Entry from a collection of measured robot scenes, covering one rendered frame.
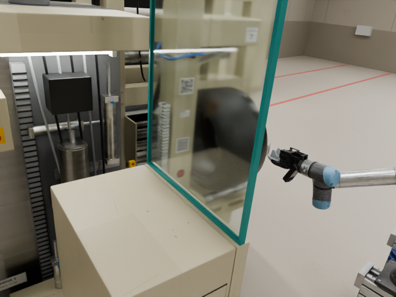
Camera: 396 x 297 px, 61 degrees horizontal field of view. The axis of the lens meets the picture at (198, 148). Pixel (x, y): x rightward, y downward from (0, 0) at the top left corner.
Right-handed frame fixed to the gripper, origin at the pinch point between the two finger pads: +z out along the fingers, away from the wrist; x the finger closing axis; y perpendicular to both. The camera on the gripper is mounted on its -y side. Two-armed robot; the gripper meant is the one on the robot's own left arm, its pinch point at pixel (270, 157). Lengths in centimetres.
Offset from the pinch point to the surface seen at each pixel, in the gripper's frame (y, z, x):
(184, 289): -5, -45, 80
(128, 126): 3, 76, 39
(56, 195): 6, 2, 97
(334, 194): -111, 78, -203
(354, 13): 129, 611, -1080
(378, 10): 138, 533, -1091
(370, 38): 47, 541, -1091
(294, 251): -116, 41, -89
